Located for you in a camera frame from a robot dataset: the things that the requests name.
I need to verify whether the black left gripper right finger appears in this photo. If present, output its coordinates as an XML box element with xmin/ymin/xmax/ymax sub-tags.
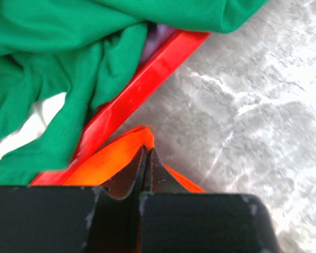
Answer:
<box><xmin>146</xmin><ymin>148</ymin><xmax>188</xmax><ymax>193</ymax></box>

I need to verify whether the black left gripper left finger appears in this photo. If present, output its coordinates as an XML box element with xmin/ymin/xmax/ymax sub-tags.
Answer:
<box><xmin>101</xmin><ymin>146</ymin><xmax>147</xmax><ymax>200</ymax></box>

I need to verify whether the orange t shirt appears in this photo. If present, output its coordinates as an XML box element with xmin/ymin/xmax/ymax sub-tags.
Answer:
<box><xmin>63</xmin><ymin>125</ymin><xmax>206</xmax><ymax>194</ymax></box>

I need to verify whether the white t shirt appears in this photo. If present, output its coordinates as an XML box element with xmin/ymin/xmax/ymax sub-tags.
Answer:
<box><xmin>0</xmin><ymin>92</ymin><xmax>66</xmax><ymax>160</ymax></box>

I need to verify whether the red plastic bin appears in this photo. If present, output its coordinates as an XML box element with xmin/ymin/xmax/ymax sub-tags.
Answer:
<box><xmin>31</xmin><ymin>29</ymin><xmax>210</xmax><ymax>186</ymax></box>

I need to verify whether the lavender t shirt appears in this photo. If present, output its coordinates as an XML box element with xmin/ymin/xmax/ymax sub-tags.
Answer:
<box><xmin>140</xmin><ymin>23</ymin><xmax>177</xmax><ymax>64</ymax></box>

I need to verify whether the green t shirt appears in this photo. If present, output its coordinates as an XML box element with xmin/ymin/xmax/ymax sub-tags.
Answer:
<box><xmin>0</xmin><ymin>1</ymin><xmax>264</xmax><ymax>186</ymax></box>

